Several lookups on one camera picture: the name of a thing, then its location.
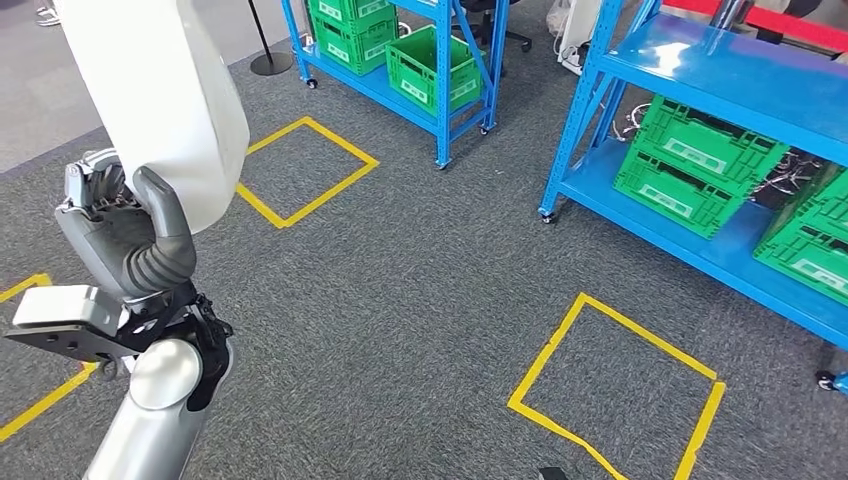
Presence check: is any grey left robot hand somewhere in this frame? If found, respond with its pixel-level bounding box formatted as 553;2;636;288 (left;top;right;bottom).
54;148;195;298

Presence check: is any blue metal shelf rack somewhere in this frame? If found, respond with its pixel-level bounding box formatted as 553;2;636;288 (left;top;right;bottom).
537;0;848;399
280;0;511;171

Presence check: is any black round-base stanchion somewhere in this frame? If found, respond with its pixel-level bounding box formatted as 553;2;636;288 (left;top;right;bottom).
246;0;295;78

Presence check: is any green plastic crate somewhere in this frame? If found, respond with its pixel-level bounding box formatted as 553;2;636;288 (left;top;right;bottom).
385;24;486;118
752;165;848;307
309;11;401;77
308;0;392;29
612;95;791;241

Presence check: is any black office chair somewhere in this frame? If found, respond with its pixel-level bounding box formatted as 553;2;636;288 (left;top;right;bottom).
457;0;534;54

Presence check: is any white power strip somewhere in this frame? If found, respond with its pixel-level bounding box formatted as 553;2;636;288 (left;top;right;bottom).
557;40;590;75

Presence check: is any yellow floor tape square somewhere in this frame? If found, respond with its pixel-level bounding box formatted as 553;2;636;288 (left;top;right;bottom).
507;292;727;480

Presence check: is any red barrier belt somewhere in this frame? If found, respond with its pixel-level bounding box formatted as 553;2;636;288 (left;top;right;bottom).
661;0;848;56

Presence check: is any tangled cable bundle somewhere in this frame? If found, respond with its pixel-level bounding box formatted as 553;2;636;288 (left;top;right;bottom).
761;148;828;200
609;102;654;144

